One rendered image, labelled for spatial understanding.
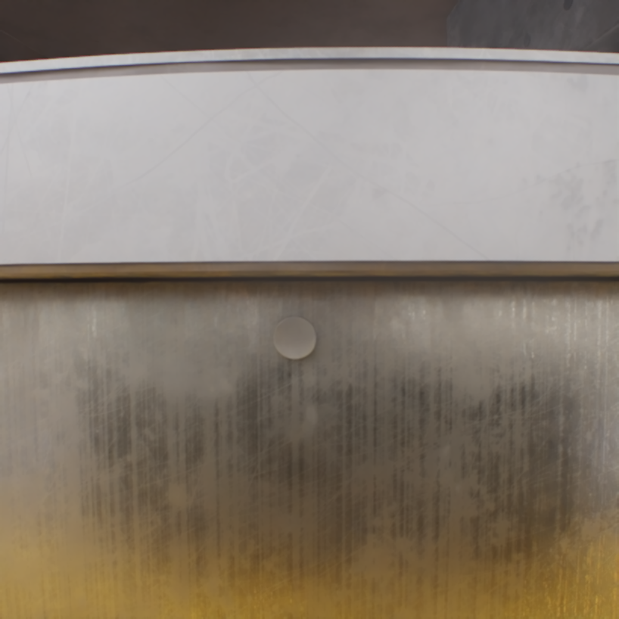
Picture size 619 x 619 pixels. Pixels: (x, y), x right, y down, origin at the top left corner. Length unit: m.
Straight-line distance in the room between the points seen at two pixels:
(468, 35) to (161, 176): 0.69
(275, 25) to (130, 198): 1.10
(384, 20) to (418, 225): 1.10
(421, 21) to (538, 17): 0.64
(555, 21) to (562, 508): 0.50
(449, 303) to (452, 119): 0.07
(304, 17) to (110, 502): 1.12
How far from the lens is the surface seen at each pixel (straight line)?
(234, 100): 0.18
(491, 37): 0.75
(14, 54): 1.07
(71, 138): 0.19
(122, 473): 0.22
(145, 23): 1.30
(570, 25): 0.60
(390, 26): 1.28
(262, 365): 0.19
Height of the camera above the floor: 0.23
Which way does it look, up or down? 1 degrees down
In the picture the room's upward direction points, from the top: straight up
